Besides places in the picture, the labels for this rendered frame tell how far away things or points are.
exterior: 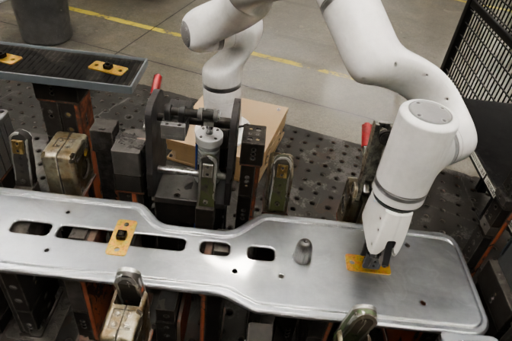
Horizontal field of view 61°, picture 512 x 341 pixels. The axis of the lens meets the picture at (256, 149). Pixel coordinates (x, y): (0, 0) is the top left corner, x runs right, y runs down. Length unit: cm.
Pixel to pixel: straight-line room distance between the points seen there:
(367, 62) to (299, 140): 99
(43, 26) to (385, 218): 342
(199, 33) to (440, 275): 80
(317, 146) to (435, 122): 103
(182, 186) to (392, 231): 49
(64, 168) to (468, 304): 81
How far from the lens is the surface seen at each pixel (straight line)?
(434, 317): 86
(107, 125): 97
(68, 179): 97
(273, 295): 79
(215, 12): 113
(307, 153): 158
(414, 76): 72
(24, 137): 97
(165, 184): 101
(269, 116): 153
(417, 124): 63
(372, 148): 86
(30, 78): 105
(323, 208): 138
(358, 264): 87
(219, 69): 129
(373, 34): 68
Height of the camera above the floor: 166
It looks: 38 degrees down
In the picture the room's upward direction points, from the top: 7 degrees clockwise
